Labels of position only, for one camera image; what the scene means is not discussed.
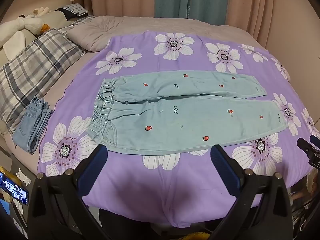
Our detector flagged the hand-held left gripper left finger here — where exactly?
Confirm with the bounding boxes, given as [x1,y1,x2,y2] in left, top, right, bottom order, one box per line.
[27,144,118,240]

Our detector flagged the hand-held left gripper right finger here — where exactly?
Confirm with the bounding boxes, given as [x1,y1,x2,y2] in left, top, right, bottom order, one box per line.
[210,144,293,240]

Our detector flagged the light green strawberry pants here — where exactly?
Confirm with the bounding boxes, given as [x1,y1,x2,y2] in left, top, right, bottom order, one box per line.
[85,70,287,155]

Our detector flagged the crumpled white tissue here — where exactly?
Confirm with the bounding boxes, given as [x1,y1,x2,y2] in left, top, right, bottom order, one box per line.
[15,169,32,184]

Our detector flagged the folded blue jeans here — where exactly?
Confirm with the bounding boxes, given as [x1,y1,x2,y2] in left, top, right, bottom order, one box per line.
[12,96,54,155]

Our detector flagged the smartphone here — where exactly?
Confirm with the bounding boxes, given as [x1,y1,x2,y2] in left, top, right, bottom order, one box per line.
[0,172,30,207]

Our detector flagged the large plaid pillow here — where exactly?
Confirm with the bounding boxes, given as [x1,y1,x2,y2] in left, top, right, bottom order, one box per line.
[0,27,85,134]

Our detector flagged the purple floral blanket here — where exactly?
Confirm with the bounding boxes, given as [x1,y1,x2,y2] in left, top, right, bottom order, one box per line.
[37,31,320,227]

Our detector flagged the grey quilt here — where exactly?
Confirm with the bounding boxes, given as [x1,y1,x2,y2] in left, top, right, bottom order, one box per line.
[66,16,268,53]

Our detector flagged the cream cushion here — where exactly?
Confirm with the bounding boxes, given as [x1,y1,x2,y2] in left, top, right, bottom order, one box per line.
[0,30,38,62]

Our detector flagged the white plush goose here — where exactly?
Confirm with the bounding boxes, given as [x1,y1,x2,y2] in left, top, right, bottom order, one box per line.
[0,6,72,40]

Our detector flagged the small plaid pillow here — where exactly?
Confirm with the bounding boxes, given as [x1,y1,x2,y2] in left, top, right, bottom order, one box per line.
[59,3,89,18]

